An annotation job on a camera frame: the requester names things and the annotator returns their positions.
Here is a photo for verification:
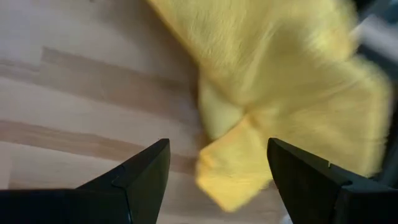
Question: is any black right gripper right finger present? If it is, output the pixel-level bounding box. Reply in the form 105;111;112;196
266;137;398;224

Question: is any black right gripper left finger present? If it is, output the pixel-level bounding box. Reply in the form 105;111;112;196
0;138;172;224

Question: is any yellow microfiber towel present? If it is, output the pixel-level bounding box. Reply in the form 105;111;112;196
146;0;393;213

